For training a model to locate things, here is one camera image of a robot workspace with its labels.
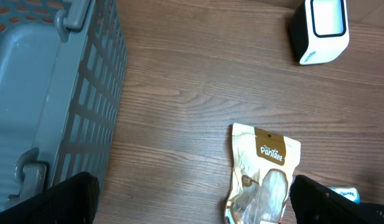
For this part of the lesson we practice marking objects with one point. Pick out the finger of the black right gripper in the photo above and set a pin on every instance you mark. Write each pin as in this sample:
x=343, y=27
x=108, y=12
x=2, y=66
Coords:
x=374, y=207

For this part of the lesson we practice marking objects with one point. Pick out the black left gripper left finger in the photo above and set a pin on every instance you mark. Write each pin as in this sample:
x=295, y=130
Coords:
x=74, y=200

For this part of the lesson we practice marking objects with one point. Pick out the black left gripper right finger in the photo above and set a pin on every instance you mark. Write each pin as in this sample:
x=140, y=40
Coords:
x=314, y=203

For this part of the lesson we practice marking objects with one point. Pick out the green Kleenex tissue pack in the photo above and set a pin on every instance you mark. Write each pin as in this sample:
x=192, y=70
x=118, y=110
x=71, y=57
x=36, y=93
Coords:
x=351, y=193

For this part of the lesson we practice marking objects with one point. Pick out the brown cookie pouch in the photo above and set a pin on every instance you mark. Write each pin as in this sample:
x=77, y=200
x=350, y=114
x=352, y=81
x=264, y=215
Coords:
x=262, y=174

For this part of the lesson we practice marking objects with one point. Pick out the white barcode scanner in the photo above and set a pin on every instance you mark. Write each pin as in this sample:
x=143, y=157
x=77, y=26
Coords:
x=319, y=31

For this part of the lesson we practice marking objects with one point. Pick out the grey plastic mesh basket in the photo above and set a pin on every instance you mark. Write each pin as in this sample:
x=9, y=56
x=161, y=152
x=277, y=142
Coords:
x=62, y=68

